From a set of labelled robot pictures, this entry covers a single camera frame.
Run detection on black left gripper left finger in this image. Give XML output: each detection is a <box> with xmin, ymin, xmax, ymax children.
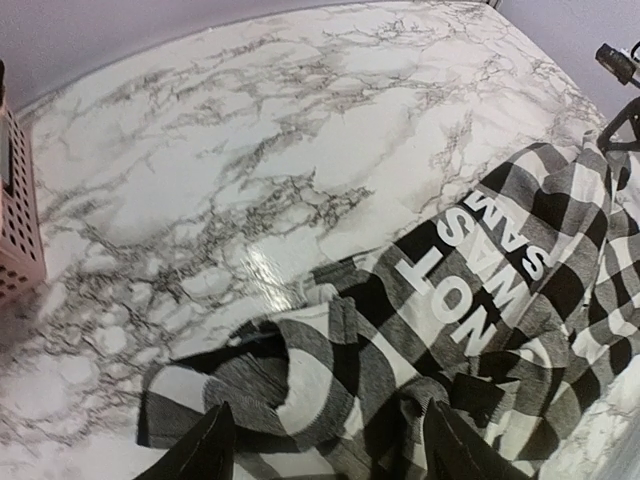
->
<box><xmin>134</xmin><ymin>403</ymin><xmax>236</xmax><ymax>480</ymax></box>

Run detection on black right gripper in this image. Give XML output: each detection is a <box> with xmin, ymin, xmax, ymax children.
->
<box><xmin>596</xmin><ymin>97</ymin><xmax>640</xmax><ymax>154</ymax></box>

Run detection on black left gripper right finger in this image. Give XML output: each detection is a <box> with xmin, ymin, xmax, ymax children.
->
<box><xmin>423</xmin><ymin>400</ymin><xmax>528</xmax><ymax>480</ymax></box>

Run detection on black white plaid shirt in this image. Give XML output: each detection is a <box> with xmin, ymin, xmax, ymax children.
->
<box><xmin>136</xmin><ymin>135</ymin><xmax>639</xmax><ymax>479</ymax></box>

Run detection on pink perforated laundry basket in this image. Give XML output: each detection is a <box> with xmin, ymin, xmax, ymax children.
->
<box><xmin>1</xmin><ymin>86</ymin><xmax>46</xmax><ymax>305</ymax></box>

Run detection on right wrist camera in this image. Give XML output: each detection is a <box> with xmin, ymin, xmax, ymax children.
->
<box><xmin>595</xmin><ymin>43</ymin><xmax>640</xmax><ymax>88</ymax></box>

